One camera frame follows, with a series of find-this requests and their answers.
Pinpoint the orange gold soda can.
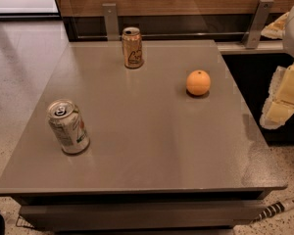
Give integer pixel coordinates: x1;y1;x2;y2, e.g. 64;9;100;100
122;26;143;69

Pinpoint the white green 7up can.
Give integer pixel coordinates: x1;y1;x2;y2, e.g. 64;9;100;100
47;99;90;155

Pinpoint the striped black white cable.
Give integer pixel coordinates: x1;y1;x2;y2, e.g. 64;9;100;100
251;197;294;223

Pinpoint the left metal bracket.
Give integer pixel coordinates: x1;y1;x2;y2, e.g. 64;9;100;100
102;3;120;41

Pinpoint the right metal bracket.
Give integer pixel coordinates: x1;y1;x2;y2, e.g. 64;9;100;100
242;0;274;49

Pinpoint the metal bracket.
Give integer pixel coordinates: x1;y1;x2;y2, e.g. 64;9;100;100
242;0;274;49
102;3;120;41

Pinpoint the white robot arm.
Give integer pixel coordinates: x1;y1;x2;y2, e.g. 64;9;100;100
260;6;294;129

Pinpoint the orange fruit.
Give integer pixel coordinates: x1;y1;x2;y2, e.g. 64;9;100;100
186;70;211;96

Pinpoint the grey table drawer base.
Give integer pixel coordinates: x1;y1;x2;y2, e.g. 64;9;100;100
20;199;265;233

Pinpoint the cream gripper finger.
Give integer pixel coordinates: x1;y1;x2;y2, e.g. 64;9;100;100
260;64;294;129
261;13;289;39

